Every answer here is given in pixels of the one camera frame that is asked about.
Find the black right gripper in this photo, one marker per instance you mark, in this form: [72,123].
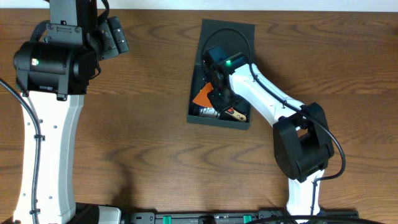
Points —
[221,106]

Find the orange scraper wooden handle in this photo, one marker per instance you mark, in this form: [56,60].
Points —
[201,99]

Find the blue screwdriver bit case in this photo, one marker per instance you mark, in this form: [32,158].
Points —
[208,112]

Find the dark green box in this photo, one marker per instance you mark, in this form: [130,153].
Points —
[234,37]

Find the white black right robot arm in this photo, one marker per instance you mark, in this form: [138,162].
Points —
[303,143]

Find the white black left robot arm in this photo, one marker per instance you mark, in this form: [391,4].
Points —
[53,71]

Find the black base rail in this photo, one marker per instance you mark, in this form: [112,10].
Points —
[199,218]

